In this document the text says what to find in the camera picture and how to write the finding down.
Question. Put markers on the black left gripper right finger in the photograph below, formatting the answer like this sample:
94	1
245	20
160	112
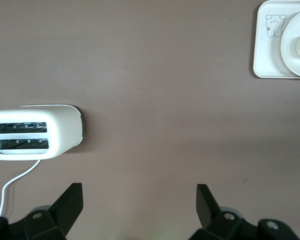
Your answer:
210	212

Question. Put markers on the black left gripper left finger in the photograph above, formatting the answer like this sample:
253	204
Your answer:
65	207

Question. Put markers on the round cream plate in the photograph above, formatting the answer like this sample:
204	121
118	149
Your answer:
290	52

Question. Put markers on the cream rabbit print tray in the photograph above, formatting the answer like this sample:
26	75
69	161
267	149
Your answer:
265	55

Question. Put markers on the white two-slot toaster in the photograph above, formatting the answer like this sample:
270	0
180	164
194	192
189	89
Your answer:
62	130

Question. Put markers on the brown table cover mat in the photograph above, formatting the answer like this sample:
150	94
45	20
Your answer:
150	75

